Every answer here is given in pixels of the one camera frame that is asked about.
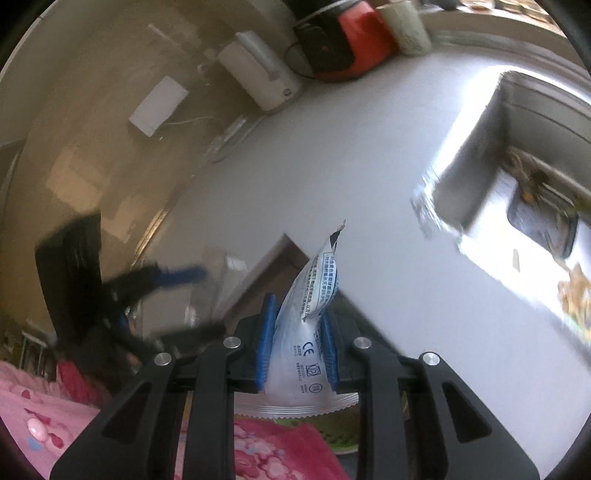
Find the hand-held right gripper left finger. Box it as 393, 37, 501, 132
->
50, 293, 278, 480

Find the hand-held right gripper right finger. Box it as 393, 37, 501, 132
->
321, 295, 541, 480

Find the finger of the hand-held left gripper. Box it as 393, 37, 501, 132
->
104, 264, 208, 305
115, 320, 227, 358

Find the white printed packet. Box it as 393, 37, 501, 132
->
235, 219, 360, 420

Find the pink printed clothing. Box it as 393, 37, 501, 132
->
0, 360, 347, 480

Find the white electric kettle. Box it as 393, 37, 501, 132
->
217, 30, 303, 112

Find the steel sink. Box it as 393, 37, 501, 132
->
413, 69, 591, 344

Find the red black blender base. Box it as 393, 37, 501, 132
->
293, 0, 398, 83

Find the floral ceramic cup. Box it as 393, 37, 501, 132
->
376, 0, 432, 57

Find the white wall socket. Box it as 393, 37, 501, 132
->
128, 76, 189, 137

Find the black power cable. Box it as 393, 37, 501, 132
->
284, 39, 319, 79

